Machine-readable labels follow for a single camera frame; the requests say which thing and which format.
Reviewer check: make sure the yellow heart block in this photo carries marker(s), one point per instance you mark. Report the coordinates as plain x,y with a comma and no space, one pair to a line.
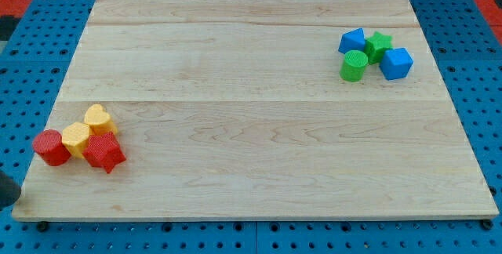
99,120

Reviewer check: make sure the light wooden board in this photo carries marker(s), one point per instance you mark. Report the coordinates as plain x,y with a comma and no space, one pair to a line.
234,110

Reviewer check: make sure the green cylinder block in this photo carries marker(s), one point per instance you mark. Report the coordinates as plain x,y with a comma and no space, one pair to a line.
353,66

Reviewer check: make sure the blue triangular block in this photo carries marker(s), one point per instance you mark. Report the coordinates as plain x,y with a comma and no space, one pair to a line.
352,40

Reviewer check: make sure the green star block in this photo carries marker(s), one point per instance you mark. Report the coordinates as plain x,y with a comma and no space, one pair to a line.
376,46

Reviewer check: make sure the red star block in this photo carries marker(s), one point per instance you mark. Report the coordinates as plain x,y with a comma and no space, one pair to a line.
104,151

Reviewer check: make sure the blue cube block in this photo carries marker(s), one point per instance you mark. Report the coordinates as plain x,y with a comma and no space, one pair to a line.
396,63

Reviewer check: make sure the yellow hexagon block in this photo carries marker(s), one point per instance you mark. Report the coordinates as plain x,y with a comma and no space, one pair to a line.
75,138

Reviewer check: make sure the red cylinder block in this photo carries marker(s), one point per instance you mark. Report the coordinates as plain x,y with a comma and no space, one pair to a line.
48,145

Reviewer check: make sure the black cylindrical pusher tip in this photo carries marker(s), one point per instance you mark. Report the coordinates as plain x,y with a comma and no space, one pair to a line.
10,190

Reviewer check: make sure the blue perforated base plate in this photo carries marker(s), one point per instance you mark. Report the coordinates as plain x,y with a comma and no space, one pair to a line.
38,53

